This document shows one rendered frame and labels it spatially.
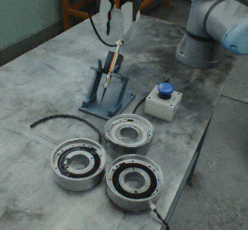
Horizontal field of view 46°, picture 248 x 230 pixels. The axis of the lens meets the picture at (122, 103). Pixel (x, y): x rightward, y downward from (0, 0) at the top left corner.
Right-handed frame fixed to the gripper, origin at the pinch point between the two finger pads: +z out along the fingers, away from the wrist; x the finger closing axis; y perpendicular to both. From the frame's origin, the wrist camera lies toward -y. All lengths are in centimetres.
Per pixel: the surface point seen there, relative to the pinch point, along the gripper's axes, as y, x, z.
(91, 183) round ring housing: -27.9, -10.5, 15.7
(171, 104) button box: -0.7, -16.2, 13.6
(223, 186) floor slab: 59, -40, 98
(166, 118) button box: -1.6, -15.9, 17.1
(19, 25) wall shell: 118, 146, 74
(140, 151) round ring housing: -16.3, -15.0, 15.7
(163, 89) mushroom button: 0.3, -13.3, 10.9
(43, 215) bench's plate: -36.0, -6.0, 18.1
